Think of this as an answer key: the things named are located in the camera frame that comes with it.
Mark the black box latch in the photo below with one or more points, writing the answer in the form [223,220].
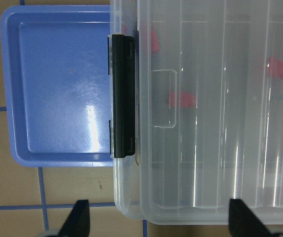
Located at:
[121,68]

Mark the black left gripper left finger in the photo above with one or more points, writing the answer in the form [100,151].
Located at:
[78,222]

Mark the clear plastic storage box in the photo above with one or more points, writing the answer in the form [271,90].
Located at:
[126,172]

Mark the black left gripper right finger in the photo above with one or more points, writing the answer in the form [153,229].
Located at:
[242,222]

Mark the red block near latch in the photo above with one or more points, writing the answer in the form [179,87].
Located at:
[154,39]

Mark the clear plastic box lid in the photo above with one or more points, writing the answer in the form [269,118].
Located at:
[218,123]

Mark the blue plastic tray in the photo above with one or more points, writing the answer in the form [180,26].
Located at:
[56,83]

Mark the red block in box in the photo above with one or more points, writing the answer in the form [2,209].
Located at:
[274,68]
[184,99]

